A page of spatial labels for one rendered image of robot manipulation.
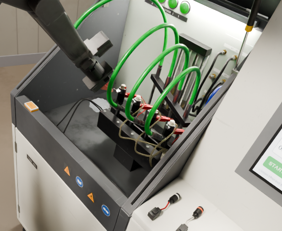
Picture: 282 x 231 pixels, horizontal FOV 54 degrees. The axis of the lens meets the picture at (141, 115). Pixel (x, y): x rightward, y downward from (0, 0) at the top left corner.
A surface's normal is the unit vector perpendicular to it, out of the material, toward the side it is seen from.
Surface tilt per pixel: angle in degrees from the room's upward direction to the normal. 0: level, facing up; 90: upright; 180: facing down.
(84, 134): 0
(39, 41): 90
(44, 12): 115
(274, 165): 76
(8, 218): 0
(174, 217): 0
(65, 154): 90
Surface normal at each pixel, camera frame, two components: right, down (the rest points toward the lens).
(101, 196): -0.68, 0.30
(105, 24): 0.70, 0.54
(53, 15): 0.65, 0.76
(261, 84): -0.60, 0.11
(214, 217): 0.22, -0.78
